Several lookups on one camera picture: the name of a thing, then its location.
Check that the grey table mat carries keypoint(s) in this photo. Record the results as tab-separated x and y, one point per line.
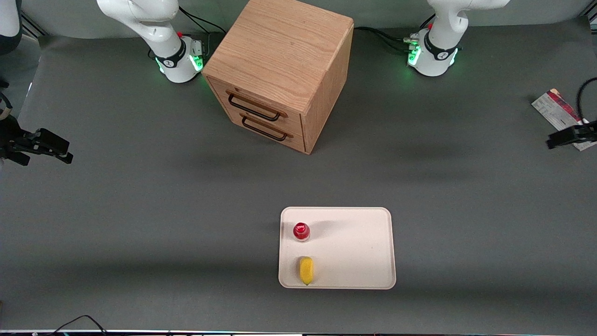
140	210

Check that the beige plastic tray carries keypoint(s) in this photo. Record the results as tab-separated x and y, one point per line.
350	247

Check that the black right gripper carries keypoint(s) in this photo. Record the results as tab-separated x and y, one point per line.
13	140

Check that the red capped small bottle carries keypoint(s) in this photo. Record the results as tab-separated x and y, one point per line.
301	231

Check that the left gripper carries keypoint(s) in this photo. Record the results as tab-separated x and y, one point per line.
579	133

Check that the yellow lemon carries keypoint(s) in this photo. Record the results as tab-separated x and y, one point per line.
306	270

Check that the aluminium frame rail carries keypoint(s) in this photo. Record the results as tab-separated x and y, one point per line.
589	16
32	25

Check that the red cookie box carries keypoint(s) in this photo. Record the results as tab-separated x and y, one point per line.
553	108

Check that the wooden two-drawer cabinet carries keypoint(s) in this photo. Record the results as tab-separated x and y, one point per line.
280	46

